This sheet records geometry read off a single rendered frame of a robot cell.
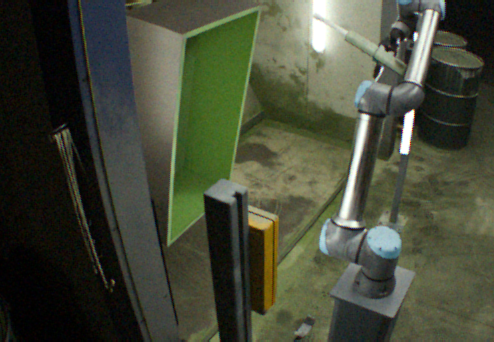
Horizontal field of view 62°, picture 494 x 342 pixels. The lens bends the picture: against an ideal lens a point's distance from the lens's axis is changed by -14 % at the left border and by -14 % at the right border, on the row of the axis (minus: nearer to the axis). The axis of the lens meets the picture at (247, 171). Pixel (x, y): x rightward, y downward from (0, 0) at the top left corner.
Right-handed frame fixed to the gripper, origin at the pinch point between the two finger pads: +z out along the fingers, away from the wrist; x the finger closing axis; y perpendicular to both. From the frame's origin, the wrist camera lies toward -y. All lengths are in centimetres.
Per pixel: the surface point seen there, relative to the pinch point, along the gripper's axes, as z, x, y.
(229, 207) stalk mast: 101, -4, -99
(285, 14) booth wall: -89, 109, 156
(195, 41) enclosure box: 25, 92, 35
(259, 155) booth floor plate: 17, 64, 205
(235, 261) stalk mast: 108, -9, -89
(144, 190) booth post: 106, 30, -47
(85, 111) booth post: 101, 43, -80
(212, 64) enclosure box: 29, 79, 42
